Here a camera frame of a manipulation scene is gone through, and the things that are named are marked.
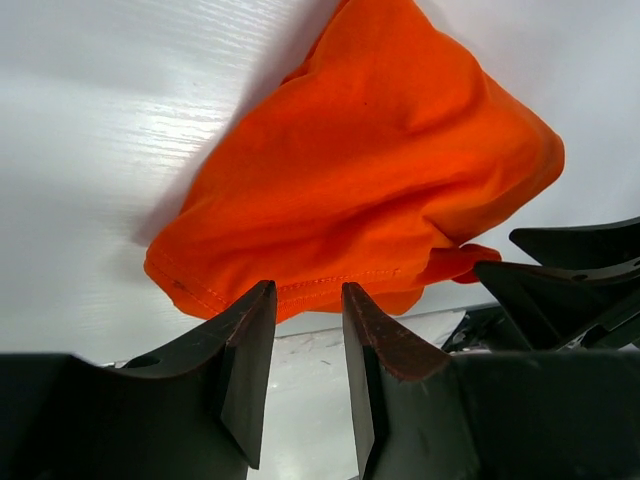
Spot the orange t shirt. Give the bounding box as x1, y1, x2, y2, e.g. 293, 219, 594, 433
144, 1, 564, 321

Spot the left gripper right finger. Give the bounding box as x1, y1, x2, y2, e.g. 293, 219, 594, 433
342, 282, 480, 479

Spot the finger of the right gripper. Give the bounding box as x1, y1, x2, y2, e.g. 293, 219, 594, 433
509, 217, 639, 268
474, 258, 639, 350

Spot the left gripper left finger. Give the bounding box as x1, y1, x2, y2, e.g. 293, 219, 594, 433
64, 281, 277, 479

